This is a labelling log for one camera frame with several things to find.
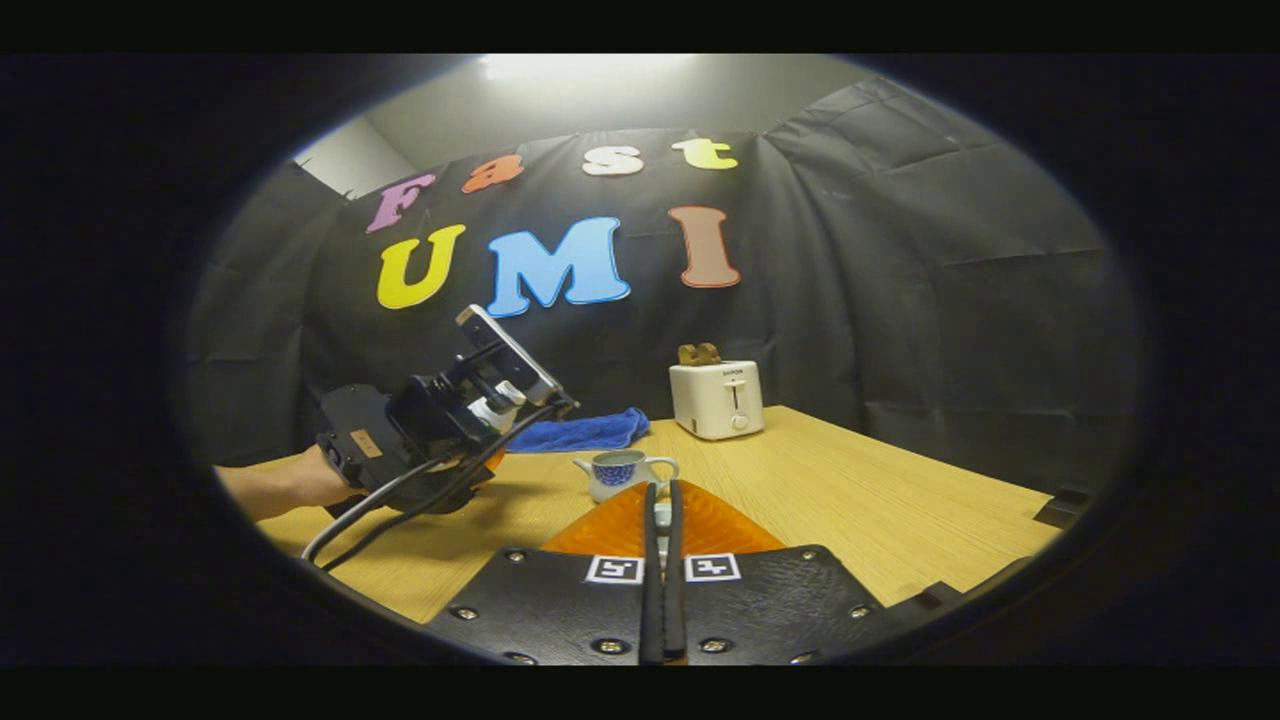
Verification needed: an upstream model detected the black backdrop cloth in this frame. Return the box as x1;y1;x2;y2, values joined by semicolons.
185;75;1141;496

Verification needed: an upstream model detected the white cable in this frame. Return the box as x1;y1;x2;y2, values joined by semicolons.
302;455;451;563

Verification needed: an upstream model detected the small black block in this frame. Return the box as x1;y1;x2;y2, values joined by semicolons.
1033;488;1091;529

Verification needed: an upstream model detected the white toaster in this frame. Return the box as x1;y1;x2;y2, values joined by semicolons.
669;360;765;441

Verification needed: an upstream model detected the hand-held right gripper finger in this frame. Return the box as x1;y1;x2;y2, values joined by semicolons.
663;480;901;666
425;480;664;666

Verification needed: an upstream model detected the ceiling light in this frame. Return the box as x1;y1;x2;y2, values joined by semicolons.
480;53;696;81

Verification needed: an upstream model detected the blue towel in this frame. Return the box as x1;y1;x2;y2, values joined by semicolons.
505;407;651;454

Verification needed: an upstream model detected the black cable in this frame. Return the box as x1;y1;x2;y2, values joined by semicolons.
320;402;561;573

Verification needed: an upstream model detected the white blue-patterned teacup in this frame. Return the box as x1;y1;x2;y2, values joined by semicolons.
573;450;681;503

